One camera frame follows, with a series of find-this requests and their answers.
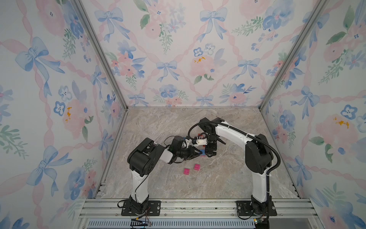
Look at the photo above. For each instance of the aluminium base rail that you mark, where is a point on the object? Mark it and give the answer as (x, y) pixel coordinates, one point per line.
(198, 214)

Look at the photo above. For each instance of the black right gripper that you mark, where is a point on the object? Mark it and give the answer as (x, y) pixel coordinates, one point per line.
(211, 147)

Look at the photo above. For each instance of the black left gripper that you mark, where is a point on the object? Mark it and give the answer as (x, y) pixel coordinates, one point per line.
(190, 150)

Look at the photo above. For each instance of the aluminium corner post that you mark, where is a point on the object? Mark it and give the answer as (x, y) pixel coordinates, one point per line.
(80, 10)
(306, 30)

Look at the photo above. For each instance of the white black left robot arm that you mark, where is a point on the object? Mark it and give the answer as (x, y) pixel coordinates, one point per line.
(143, 159)

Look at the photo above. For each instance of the aluminium corner post right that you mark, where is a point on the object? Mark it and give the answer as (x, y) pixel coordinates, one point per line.
(306, 30)

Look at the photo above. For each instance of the aluminium corner post left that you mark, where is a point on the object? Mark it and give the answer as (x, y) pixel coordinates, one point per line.
(80, 10)

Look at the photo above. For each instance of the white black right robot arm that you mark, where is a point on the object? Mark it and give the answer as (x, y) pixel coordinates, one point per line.
(258, 158)

